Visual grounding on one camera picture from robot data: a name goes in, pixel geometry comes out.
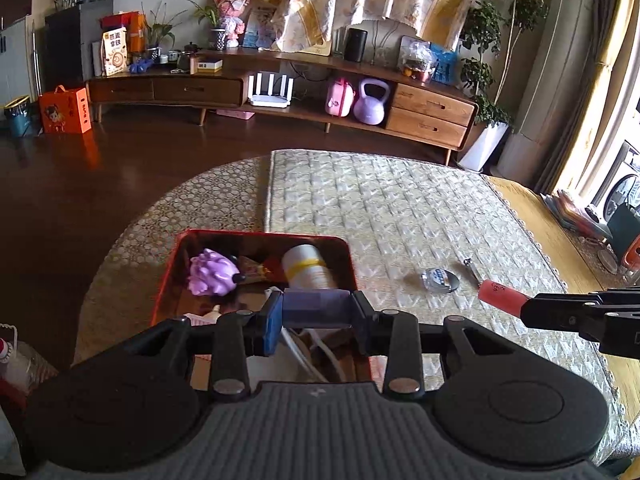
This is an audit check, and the clear plastic bag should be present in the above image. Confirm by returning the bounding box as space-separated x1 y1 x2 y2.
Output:
400 37 441 83

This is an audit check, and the orange gift box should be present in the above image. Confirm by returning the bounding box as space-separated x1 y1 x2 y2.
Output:
39 85 93 135

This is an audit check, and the blue picture book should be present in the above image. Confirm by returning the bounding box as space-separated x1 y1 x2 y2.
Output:
242 2 278 50

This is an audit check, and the stack of magazines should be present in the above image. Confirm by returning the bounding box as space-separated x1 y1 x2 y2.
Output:
540 190 613 241

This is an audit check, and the white standing air conditioner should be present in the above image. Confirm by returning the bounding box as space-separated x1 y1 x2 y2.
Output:
497 0 596 173

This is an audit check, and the purple kettlebell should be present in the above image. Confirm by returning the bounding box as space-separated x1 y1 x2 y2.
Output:
352 78 392 126

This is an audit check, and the blue crate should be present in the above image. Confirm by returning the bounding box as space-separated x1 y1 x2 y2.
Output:
431 44 458 86

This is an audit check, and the lace tablecloth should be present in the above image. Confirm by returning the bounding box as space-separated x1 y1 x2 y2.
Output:
72 155 273 366

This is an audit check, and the pink doll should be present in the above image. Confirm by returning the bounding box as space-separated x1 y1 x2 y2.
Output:
215 0 251 50

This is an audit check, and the tall potted plant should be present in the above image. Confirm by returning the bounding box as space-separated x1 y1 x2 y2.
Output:
187 0 228 51

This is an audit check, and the pink tube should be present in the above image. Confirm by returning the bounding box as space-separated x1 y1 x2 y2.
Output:
477 280 531 317

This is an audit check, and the black speaker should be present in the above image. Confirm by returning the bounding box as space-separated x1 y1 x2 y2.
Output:
346 27 368 62

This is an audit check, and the red candy packet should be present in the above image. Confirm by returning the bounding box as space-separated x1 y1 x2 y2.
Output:
237 255 286 281

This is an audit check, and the red tin box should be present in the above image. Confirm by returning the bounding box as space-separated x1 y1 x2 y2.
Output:
150 229 373 393

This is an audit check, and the purple block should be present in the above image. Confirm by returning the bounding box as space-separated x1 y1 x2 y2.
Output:
282 290 353 331

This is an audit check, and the small yellow white bottle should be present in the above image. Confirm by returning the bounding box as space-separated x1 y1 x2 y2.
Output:
281 244 335 291

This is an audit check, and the quilted beige table mat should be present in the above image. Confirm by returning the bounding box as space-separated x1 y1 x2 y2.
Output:
265 149 626 466

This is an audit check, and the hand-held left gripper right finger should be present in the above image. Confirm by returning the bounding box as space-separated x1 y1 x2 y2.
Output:
350 291 488 396

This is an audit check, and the white brown snack box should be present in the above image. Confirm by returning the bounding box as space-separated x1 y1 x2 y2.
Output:
101 26 130 77

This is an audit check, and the pink bag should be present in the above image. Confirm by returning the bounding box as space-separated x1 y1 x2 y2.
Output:
325 77 356 117

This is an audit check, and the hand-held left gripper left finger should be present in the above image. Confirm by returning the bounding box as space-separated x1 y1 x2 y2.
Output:
165 290 286 401

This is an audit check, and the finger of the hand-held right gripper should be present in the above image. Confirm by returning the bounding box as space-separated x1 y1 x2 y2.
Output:
520 292 616 335
589 286 640 307

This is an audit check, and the dark cabinet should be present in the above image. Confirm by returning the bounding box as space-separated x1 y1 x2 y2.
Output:
44 1 115 91

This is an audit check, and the wooden TV stand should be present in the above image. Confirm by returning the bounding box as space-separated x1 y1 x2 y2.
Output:
85 50 480 166

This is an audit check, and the large green houseplant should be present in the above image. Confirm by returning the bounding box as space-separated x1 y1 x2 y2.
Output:
460 0 548 128

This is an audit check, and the teal bucket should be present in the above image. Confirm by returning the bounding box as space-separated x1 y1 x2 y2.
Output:
4 96 38 137

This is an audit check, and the orange paper bag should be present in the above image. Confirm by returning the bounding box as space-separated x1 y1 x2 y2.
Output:
127 12 148 53

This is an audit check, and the white router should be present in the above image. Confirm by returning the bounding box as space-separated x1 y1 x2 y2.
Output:
247 72 292 108

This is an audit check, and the white planter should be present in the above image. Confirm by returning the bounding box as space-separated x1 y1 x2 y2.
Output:
457 121 510 173

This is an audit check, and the small potted plant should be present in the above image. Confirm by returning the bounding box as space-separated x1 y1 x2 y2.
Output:
142 2 176 63

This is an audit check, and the purple spiky toy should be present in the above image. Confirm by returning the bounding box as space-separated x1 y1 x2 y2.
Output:
189 248 246 297

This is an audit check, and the red flat box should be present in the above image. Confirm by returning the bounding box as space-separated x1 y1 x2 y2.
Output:
100 11 138 31

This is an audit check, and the yellow window curtain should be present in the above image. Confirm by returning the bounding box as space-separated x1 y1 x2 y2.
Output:
537 0 640 196

